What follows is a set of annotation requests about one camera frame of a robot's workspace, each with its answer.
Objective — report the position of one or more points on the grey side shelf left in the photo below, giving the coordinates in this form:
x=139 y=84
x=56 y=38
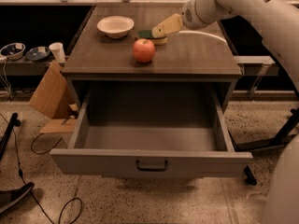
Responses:
x=24 y=67

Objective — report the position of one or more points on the blue bowl beside cup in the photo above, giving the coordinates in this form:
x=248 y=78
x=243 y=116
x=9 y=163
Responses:
x=38 y=54

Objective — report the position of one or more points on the open grey top drawer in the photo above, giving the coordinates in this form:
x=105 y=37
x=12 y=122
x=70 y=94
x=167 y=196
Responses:
x=122 y=122

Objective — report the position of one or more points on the brown cardboard box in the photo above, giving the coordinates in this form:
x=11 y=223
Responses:
x=53 y=99

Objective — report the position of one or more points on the red apple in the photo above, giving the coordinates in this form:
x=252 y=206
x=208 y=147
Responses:
x=143 y=50

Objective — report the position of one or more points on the white paper bowl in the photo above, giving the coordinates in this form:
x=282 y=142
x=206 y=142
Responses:
x=115 y=26

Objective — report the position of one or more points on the blue bowl far left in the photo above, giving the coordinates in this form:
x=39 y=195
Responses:
x=13 y=51

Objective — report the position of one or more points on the green and yellow sponge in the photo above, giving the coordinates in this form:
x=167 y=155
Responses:
x=146 y=34

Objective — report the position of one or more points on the black drawer handle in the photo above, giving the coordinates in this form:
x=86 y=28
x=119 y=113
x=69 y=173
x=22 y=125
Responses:
x=151 y=167

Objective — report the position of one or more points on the white paper cup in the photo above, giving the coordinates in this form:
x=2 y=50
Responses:
x=57 y=49

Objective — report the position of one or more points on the black shoe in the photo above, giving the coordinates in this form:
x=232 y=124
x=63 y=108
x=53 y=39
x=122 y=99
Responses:
x=8 y=198

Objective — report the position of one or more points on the black stand leg left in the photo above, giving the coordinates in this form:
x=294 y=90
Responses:
x=13 y=122

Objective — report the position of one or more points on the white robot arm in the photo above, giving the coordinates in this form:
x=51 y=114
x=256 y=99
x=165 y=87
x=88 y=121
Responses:
x=277 y=22

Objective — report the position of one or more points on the grey drawer cabinet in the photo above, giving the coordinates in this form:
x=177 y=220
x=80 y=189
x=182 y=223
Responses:
x=186 y=56

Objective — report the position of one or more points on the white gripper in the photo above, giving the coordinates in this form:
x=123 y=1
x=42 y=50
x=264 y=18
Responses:
x=191 y=18

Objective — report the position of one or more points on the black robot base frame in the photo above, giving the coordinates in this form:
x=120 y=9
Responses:
x=281 y=138

